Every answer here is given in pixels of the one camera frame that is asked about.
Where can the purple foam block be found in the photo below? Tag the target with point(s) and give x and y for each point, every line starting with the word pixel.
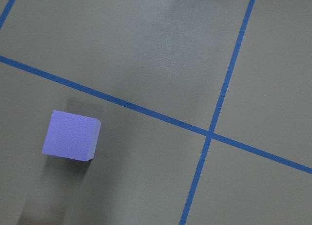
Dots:
pixel 71 136

